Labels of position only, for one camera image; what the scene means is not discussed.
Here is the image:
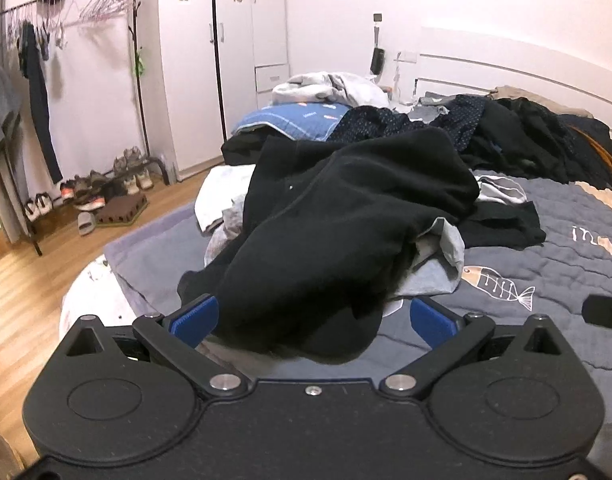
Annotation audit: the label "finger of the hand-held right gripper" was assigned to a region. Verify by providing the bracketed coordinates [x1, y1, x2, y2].
[583, 295, 612, 333]

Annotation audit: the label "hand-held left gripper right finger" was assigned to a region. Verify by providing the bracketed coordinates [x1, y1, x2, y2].
[381, 296, 569, 400]

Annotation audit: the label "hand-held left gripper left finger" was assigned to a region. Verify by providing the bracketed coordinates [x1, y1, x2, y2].
[60, 295, 249, 397]

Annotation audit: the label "black sweatshirt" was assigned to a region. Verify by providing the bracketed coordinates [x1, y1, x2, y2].
[178, 127, 482, 363]

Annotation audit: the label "pile of dark clothes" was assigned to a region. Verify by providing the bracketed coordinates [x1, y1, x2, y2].
[458, 96, 612, 186]

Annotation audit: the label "light grey garment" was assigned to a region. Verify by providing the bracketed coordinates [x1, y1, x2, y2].
[195, 164, 467, 311]

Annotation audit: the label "grey quilted fish-print bedspread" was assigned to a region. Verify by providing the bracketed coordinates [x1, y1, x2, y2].
[103, 170, 612, 396]

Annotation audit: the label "white bed sheet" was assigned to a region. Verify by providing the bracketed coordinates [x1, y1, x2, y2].
[60, 255, 136, 333]

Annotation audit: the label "small black garment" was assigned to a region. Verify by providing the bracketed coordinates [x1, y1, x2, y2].
[468, 200, 548, 252]

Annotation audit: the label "brown foot mat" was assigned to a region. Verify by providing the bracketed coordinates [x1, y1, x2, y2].
[96, 194, 149, 227]

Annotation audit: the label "white garment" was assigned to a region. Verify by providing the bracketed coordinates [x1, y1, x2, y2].
[473, 175, 532, 207]

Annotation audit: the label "row of shoes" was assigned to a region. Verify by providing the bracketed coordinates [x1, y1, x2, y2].
[23, 146, 157, 223]

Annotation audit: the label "black cloth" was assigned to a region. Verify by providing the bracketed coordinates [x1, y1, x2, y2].
[221, 132, 267, 167]

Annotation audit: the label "black garment rack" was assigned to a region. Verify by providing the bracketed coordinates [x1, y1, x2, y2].
[0, 0, 167, 257]

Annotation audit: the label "navy dotted garment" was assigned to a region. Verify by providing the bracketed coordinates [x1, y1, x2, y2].
[328, 94, 489, 153]

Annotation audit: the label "blue quilted pillow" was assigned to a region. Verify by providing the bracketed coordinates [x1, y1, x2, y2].
[233, 101, 354, 142]

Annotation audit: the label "beige cloth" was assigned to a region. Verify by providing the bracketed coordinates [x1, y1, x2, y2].
[488, 85, 594, 120]

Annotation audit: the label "white wardrobe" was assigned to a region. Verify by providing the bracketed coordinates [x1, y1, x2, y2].
[158, 0, 291, 181]

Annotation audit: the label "white hoodie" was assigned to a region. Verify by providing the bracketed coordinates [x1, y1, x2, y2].
[271, 72, 389, 109]

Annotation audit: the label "white headboard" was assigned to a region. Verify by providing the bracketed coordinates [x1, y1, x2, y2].
[415, 25, 612, 131]

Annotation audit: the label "dark hanging trousers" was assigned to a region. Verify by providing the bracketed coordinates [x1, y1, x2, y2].
[18, 22, 64, 186]

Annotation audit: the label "black lamp pole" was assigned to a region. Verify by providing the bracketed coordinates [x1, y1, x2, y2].
[210, 0, 227, 147]

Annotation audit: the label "grey hanging shirt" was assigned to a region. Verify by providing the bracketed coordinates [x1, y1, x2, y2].
[0, 60, 26, 166]

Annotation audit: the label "bunch of pink hangers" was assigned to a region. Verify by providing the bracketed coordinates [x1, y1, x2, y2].
[6, 0, 136, 51]

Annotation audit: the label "orange strap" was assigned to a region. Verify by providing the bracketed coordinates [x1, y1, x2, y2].
[568, 126, 612, 177]

